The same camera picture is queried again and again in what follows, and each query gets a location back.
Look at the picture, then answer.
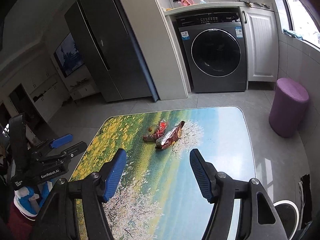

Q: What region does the red foil snack wrapper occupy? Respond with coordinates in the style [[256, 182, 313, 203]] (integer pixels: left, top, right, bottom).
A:
[[143, 119, 167, 142]]

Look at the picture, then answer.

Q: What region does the brown foil snack wrapper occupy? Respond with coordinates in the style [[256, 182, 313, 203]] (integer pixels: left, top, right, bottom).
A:
[[155, 121, 185, 150]]

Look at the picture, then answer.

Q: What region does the white trash bin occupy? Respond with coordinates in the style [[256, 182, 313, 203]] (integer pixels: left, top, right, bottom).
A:
[[274, 200, 299, 240]]

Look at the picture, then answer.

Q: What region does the blue white gloved hand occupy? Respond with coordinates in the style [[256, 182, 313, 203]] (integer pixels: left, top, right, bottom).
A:
[[14, 180, 53, 221]]

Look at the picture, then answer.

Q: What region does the white tv console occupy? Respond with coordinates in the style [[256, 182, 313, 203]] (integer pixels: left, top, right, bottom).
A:
[[69, 78, 99, 100]]

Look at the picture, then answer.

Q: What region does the purple round stool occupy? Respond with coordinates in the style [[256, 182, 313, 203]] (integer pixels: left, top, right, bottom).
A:
[[268, 77, 310, 138]]

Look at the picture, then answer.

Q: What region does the dark grey refrigerator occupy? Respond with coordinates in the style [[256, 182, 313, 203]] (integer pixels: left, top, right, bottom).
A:
[[65, 0, 159, 102]]

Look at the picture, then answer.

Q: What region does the grey front-load washing machine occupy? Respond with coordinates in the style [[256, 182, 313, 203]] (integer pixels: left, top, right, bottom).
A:
[[176, 8, 247, 93]]

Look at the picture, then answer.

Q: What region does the glass jar on counter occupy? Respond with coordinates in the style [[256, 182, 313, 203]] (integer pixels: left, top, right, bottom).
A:
[[172, 0, 183, 8]]

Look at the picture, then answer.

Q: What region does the pink detergent bottle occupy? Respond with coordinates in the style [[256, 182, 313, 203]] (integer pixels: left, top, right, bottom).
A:
[[181, 0, 195, 7]]

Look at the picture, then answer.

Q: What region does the blue cloth on sill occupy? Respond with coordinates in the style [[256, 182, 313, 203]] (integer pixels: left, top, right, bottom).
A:
[[283, 29, 304, 40]]

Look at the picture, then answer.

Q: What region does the white cabinet door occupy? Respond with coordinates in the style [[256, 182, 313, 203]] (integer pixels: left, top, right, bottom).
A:
[[240, 7, 279, 82]]

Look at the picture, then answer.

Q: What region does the wall television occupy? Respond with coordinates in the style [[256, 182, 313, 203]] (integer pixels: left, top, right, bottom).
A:
[[54, 33, 84, 77]]

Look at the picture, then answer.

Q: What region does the window with dark frame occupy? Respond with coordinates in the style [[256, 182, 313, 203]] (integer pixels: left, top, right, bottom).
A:
[[283, 0, 319, 48]]

